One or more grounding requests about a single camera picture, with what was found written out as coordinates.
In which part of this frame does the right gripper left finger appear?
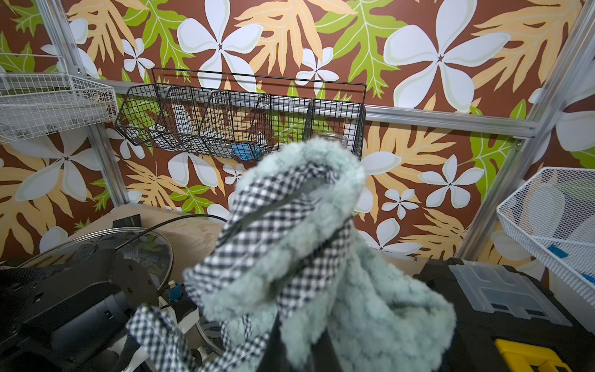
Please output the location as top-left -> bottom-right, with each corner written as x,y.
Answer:
257,320 -> 291,372

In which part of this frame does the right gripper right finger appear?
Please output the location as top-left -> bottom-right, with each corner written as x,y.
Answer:
308,334 -> 342,372

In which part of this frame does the green microfibre cloth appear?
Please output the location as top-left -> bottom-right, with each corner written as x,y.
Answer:
127,137 -> 456,371

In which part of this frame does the glass pot lid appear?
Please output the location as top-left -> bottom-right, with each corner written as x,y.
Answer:
21,227 -> 174,291

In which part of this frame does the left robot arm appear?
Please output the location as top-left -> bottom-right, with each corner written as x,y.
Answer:
1,250 -> 158,371

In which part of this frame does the black yellow toolbox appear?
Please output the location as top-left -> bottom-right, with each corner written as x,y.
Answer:
414,258 -> 594,371

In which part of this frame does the black power adapter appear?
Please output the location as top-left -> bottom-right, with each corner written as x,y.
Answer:
112,214 -> 143,228

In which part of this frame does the white mesh basket right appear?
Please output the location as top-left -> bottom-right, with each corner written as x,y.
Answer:
497,167 -> 594,305

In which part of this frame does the black wire basket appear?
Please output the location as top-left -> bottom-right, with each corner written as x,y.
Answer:
115,68 -> 367,162

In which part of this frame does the white wire basket left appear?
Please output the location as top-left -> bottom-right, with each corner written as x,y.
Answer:
1,73 -> 118,144

